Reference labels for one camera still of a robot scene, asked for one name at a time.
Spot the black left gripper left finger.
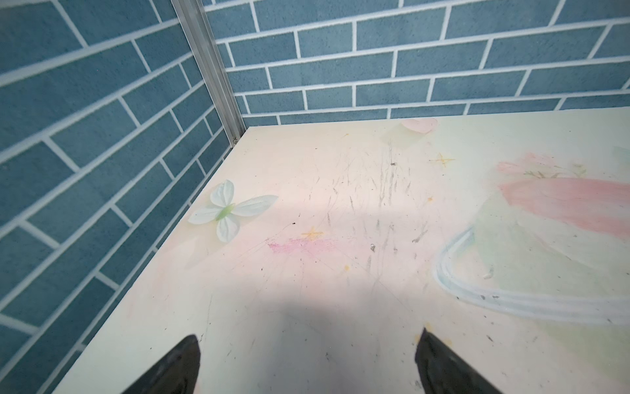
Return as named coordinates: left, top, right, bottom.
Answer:
left=123, top=334, right=201, bottom=394

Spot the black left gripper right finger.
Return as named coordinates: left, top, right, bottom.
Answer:
left=414, top=328, right=500, bottom=394

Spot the aluminium corner post left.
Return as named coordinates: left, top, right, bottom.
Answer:
left=172, top=0, right=246, bottom=147

